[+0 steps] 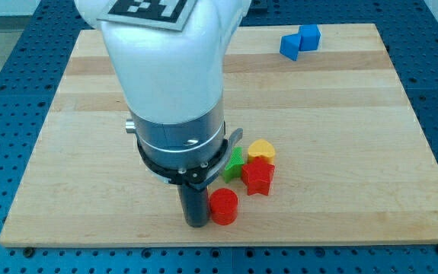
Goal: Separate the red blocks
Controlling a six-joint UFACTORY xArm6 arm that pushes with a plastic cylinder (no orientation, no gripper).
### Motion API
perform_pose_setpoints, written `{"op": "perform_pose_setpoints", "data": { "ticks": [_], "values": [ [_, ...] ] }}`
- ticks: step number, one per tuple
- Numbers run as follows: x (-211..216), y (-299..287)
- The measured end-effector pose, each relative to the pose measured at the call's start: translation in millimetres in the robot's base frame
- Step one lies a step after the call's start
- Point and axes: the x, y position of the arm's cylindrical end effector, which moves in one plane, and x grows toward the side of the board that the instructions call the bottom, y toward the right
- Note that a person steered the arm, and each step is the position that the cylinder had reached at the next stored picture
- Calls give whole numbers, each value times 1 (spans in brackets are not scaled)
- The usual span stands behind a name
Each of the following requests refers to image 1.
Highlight red cylinder block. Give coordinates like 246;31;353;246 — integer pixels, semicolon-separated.
209;188;238;225

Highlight green star block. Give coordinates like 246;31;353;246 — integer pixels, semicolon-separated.
222;147;245;183

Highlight yellow heart block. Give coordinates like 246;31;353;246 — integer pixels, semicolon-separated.
248;139;276;164

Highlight red star block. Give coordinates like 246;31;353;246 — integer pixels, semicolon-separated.
241;158;275;196

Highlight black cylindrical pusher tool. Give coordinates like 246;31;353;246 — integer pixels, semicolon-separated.
177;184;209;228

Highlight blue triangular block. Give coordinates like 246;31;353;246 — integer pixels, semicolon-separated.
280;33;302;61

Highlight fiducial marker tag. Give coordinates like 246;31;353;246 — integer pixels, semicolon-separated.
97;0;197;31

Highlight wooden board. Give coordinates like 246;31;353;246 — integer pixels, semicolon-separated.
0;24;438;248

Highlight blue cube block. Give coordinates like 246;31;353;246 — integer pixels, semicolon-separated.
299;24;321;52

